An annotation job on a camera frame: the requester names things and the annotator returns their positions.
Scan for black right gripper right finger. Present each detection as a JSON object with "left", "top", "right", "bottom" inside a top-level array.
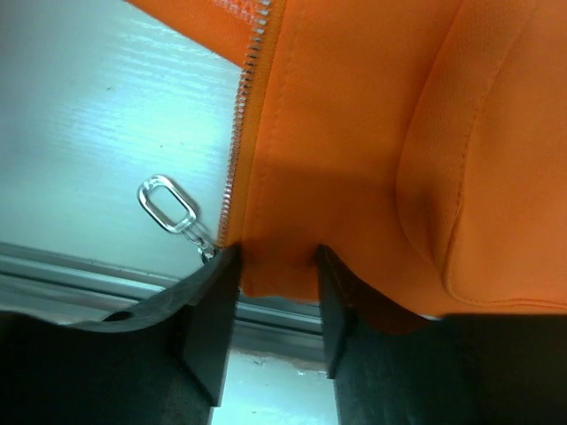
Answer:
[{"left": 315, "top": 245, "right": 566, "bottom": 424}]

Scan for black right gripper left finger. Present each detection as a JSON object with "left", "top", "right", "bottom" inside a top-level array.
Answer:
[{"left": 1, "top": 246, "right": 241, "bottom": 424}]

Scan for clear zipper pull tab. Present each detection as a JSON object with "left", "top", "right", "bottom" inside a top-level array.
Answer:
[{"left": 136, "top": 174, "right": 219, "bottom": 263}]

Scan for orange zip-up jacket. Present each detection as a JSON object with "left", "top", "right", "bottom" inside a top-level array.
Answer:
[{"left": 137, "top": 1, "right": 566, "bottom": 316}]

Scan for aluminium frame rail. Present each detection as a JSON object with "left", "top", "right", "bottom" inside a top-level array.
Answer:
[{"left": 0, "top": 241, "right": 329, "bottom": 364}]

